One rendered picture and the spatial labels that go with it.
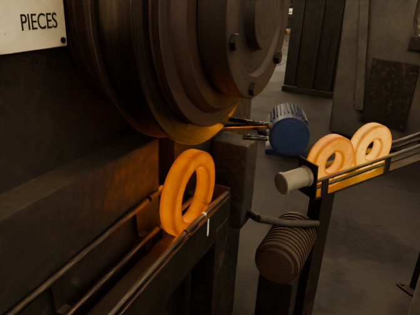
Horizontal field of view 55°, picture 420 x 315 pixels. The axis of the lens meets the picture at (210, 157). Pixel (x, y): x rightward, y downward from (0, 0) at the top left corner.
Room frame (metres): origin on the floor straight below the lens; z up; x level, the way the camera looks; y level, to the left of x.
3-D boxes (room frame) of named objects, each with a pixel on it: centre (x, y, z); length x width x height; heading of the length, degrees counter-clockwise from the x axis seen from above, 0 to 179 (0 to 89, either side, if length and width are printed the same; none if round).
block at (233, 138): (0.96, -0.06, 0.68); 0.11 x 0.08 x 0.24; 64
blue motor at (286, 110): (2.95, -0.57, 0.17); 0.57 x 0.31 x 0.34; 174
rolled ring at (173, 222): (0.74, 0.04, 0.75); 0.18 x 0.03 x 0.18; 155
